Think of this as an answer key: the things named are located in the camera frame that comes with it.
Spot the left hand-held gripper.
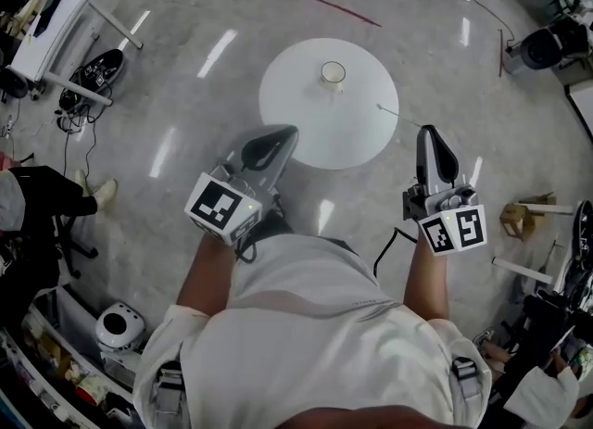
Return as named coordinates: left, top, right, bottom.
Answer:
left=183, top=124, right=300, bottom=247

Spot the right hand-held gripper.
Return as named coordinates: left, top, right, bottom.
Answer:
left=402, top=124, right=488, bottom=257

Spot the metal spoon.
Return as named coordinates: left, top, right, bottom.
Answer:
left=375, top=102, right=423, bottom=129

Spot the white cup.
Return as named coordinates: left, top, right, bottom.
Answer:
left=318, top=60, right=347, bottom=95

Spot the person's right forearm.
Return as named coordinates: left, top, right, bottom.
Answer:
left=400, top=235, right=452, bottom=322

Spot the person's left forearm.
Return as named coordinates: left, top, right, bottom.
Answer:
left=175, top=231, right=238, bottom=322

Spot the red cup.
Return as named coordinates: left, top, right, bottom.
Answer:
left=75, top=372, right=111, bottom=409

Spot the cardboard box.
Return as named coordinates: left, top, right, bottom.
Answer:
left=498, top=190, right=574, bottom=244

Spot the white beam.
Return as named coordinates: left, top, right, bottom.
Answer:
left=490, top=255, right=556, bottom=286

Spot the grey wheeled machine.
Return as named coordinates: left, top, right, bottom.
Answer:
left=503, top=0, right=593, bottom=86

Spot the black and white device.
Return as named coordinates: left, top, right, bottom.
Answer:
left=552, top=198, right=593, bottom=313

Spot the person's white shirt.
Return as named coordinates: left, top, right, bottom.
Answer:
left=132, top=232, right=493, bottom=429

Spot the black oval floor device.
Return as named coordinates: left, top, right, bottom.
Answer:
left=68, top=48, right=126, bottom=94

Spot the black office chair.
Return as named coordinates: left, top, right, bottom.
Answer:
left=44, top=211, right=100, bottom=281

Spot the white round helmet device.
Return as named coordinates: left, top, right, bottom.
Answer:
left=95, top=300, right=146, bottom=355

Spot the white rectangular desk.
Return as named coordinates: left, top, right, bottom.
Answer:
left=7, top=0, right=145, bottom=107

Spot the cluttered shelf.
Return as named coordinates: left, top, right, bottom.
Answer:
left=0, top=285, right=140, bottom=429

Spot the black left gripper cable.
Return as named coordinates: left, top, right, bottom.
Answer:
left=234, top=194, right=284, bottom=264

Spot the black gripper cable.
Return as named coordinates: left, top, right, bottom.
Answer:
left=372, top=226, right=419, bottom=281
left=234, top=194, right=284, bottom=264

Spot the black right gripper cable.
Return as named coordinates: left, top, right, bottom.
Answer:
left=372, top=226, right=419, bottom=281

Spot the tangle of black floor cables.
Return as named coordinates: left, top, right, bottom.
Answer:
left=54, top=78, right=113, bottom=142

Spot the grey harness strap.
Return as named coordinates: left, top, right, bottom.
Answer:
left=450, top=355, right=484, bottom=415
left=151, top=360, right=187, bottom=429

